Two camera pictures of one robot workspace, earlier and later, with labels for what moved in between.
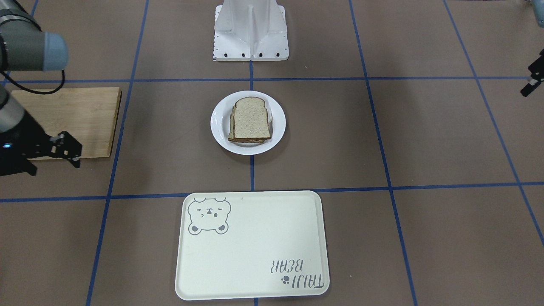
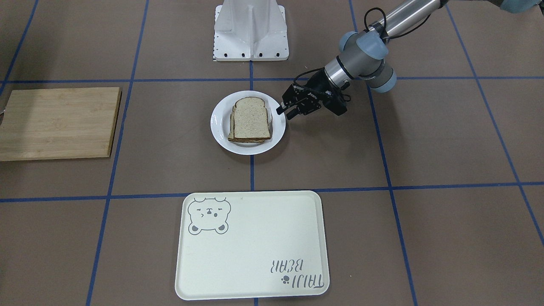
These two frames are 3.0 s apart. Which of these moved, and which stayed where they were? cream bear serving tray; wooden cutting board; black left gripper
Moved: black left gripper
Stayed: wooden cutting board; cream bear serving tray
